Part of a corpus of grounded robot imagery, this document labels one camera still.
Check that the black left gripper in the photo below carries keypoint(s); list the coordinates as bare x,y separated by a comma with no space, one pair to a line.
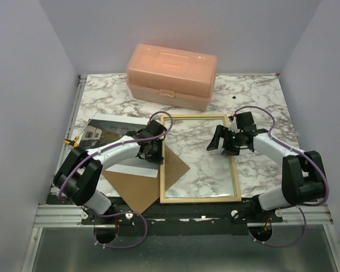
158,159

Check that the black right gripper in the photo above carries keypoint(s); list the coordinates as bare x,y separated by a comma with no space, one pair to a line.
223,132

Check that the light wooden picture frame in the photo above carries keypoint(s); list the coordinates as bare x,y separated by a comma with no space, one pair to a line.
205,200

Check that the grey photo print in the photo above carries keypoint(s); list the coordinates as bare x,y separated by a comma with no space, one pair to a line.
104,129

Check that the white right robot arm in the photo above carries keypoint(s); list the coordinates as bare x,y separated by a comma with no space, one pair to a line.
303,175

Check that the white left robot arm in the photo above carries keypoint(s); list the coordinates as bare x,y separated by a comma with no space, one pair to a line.
78,176

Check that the brown backing board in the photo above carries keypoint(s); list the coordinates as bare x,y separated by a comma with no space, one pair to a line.
140,192

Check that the orange translucent plastic box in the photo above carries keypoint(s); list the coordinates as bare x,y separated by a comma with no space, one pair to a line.
171,76

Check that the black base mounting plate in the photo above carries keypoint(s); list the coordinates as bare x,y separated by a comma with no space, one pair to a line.
120,215

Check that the yellow black clamp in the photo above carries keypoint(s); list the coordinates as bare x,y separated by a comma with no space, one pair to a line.
73,142

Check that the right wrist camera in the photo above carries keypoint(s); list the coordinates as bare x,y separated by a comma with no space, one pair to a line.
242,122

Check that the aluminium rail frame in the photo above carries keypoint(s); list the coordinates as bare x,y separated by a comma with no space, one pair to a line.
55,212

